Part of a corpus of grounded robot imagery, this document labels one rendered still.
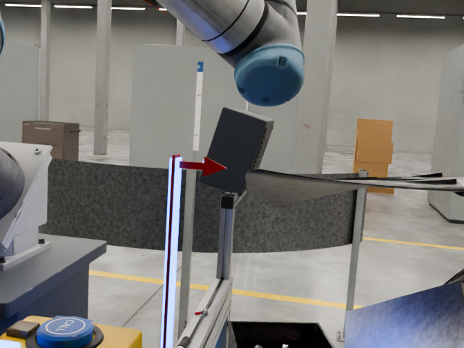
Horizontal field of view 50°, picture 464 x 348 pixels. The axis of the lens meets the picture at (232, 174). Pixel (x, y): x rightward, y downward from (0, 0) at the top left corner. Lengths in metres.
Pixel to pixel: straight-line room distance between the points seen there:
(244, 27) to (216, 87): 6.29
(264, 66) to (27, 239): 0.49
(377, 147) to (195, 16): 8.27
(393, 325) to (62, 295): 0.49
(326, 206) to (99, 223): 1.15
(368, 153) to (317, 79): 3.98
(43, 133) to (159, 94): 1.67
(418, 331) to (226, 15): 0.39
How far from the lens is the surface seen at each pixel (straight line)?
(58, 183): 2.65
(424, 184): 0.56
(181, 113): 6.92
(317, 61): 4.94
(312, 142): 4.92
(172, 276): 0.63
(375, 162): 8.75
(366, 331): 0.64
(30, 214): 0.84
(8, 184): 0.79
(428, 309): 0.60
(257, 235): 2.49
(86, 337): 0.40
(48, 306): 0.80
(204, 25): 0.52
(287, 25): 0.57
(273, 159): 6.69
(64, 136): 7.23
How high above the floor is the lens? 1.25
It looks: 7 degrees down
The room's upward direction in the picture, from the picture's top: 4 degrees clockwise
